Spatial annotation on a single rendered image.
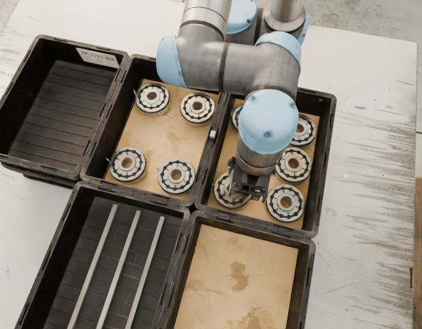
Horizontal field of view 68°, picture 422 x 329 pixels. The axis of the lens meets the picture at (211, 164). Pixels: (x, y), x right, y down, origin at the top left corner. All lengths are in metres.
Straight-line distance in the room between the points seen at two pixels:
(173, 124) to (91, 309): 0.54
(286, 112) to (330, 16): 2.10
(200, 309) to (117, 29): 1.06
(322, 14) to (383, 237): 1.74
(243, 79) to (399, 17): 2.24
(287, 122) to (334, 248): 0.68
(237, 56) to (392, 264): 0.81
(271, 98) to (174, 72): 0.16
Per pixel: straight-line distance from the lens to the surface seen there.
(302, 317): 0.76
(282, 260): 0.86
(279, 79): 0.46
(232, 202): 0.83
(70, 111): 1.07
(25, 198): 1.17
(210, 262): 0.84
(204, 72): 0.48
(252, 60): 0.48
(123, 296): 0.87
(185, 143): 0.92
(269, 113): 0.41
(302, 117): 0.95
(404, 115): 1.28
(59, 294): 0.93
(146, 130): 0.96
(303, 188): 0.90
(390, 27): 2.57
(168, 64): 0.50
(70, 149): 1.01
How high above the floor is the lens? 1.67
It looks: 70 degrees down
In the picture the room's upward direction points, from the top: 3 degrees counter-clockwise
